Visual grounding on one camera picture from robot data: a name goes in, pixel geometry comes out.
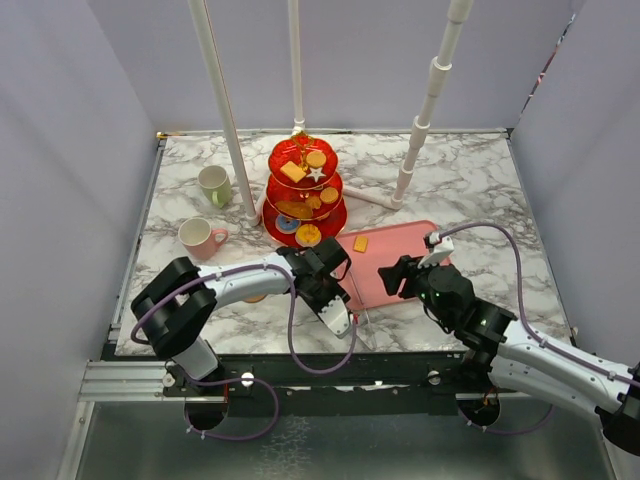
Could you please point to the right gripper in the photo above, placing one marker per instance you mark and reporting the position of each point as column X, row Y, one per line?
column 407, row 266

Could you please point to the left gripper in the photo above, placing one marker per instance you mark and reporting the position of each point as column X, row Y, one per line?
column 336, row 290

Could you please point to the yellow donut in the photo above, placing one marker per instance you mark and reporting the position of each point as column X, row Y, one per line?
column 308, row 235

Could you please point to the blue frosted donut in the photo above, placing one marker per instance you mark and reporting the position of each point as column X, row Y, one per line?
column 287, row 225

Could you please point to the square cracker biscuit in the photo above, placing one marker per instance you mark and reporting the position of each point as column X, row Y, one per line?
column 360, row 244

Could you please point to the pink serving tray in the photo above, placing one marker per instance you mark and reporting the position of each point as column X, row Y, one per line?
column 385, row 246

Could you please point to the red three-tier stand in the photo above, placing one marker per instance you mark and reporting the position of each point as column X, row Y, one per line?
column 330, row 218

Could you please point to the brown croissant bread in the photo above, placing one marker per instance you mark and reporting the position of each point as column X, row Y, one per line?
column 294, row 209

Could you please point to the metal tongs pink tips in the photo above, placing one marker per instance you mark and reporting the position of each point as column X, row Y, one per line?
column 345, row 275

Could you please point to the swirl butter cookie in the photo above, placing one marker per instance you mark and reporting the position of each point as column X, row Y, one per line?
column 314, row 202

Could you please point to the round biscuit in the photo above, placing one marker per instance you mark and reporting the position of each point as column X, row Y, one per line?
column 316, row 159
column 329, row 195

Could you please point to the star gingerbread cookie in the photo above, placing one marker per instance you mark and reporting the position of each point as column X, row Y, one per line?
column 316, row 174

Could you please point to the rectangular yellow biscuit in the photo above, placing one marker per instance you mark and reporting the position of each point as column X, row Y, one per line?
column 293, row 171

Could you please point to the pink mug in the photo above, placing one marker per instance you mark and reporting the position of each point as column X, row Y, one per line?
column 200, row 239

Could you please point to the green mug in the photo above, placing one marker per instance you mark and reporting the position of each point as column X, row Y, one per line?
column 215, row 184

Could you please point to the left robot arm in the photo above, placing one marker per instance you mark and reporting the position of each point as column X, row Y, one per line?
column 173, row 309

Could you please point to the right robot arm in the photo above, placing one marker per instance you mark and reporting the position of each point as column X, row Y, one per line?
column 516, row 357

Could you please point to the lower wooden coaster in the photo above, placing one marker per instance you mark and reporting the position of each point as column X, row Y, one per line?
column 255, row 299

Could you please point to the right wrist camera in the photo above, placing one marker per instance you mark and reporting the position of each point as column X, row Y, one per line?
column 439, row 248

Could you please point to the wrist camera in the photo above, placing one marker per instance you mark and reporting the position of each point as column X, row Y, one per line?
column 439, row 248
column 336, row 317

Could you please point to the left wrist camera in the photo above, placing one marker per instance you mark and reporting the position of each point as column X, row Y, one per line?
column 336, row 317

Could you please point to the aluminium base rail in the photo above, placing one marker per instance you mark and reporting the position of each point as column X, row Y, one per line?
column 439, row 373

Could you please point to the white pvc pipe frame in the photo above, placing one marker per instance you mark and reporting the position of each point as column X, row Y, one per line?
column 439, row 70

